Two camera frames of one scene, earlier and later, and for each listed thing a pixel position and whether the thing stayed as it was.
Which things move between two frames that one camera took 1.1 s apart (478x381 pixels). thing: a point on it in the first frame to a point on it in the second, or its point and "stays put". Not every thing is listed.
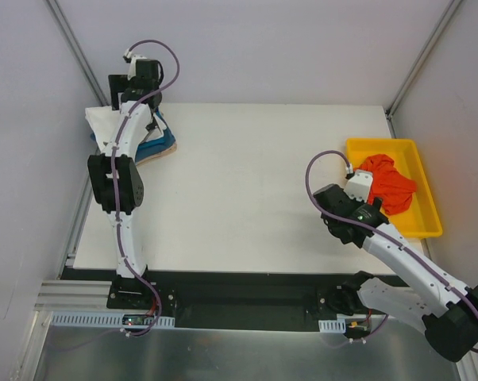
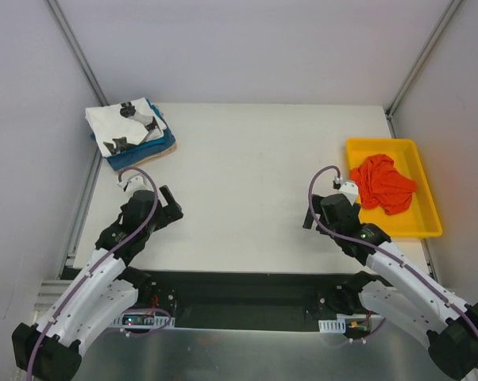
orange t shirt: (394, 189) stays put
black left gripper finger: (117, 83) to (167, 194)
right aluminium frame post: (419, 64) stays put
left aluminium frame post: (77, 52) stays put
